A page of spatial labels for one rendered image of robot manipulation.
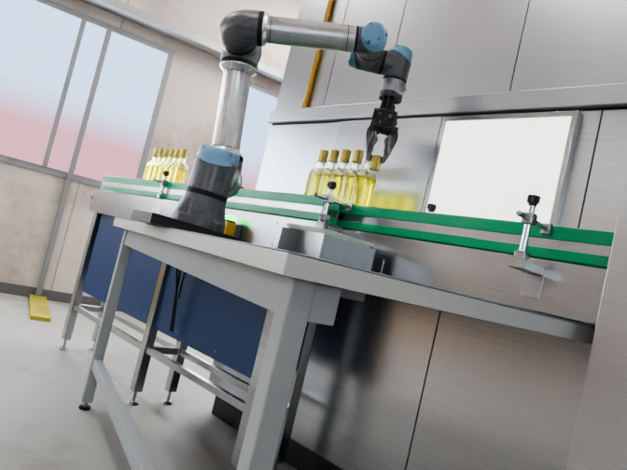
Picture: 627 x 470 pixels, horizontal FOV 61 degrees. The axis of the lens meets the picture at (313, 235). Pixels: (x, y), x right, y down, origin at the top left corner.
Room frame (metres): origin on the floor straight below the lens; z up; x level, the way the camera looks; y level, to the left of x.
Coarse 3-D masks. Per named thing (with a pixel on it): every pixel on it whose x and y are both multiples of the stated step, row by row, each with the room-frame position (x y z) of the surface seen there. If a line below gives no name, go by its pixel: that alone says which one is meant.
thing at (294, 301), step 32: (128, 256) 2.09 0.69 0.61; (160, 256) 1.52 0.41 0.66; (192, 256) 1.26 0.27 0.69; (224, 288) 1.04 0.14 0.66; (256, 288) 0.91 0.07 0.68; (288, 288) 0.79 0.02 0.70; (320, 288) 0.81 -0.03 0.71; (288, 320) 0.79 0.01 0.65; (320, 320) 0.82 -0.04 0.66; (96, 352) 2.07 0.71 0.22; (288, 352) 0.79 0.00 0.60; (96, 384) 2.09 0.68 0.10; (288, 384) 0.80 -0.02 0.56; (128, 416) 1.55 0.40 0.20; (256, 416) 0.80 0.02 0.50; (128, 448) 1.38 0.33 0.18; (256, 448) 0.79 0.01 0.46
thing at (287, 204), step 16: (112, 176) 2.84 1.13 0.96; (128, 192) 2.67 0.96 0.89; (144, 192) 2.55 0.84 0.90; (176, 192) 2.34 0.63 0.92; (240, 192) 2.00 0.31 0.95; (256, 192) 1.93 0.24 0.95; (272, 192) 1.86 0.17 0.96; (240, 208) 1.98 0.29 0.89; (256, 208) 1.92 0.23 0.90; (272, 208) 1.85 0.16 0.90; (288, 208) 1.79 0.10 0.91; (304, 208) 1.74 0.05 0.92; (320, 208) 1.69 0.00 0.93
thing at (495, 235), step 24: (360, 216) 1.69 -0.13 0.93; (384, 216) 1.61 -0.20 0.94; (408, 216) 1.55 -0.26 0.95; (432, 216) 1.49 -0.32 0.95; (456, 216) 1.44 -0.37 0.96; (432, 240) 1.48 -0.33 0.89; (456, 240) 1.43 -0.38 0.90; (480, 240) 1.38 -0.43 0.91; (504, 240) 1.34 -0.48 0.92; (552, 240) 1.25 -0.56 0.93; (576, 240) 1.21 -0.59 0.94; (600, 240) 1.18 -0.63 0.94; (600, 264) 1.17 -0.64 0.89
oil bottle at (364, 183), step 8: (360, 176) 1.73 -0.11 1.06; (368, 176) 1.71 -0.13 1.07; (360, 184) 1.72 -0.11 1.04; (368, 184) 1.72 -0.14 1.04; (352, 192) 1.74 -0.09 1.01; (360, 192) 1.72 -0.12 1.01; (368, 192) 1.73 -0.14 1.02; (352, 200) 1.74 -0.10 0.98; (360, 200) 1.71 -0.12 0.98; (368, 200) 1.73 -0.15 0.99
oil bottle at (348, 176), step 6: (342, 174) 1.79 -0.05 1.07; (348, 174) 1.77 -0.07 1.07; (354, 174) 1.76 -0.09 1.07; (342, 180) 1.78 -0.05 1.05; (348, 180) 1.76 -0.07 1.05; (342, 186) 1.78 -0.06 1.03; (348, 186) 1.76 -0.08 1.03; (342, 192) 1.77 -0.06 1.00; (348, 192) 1.76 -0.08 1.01; (342, 198) 1.77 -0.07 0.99; (348, 198) 1.75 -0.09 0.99
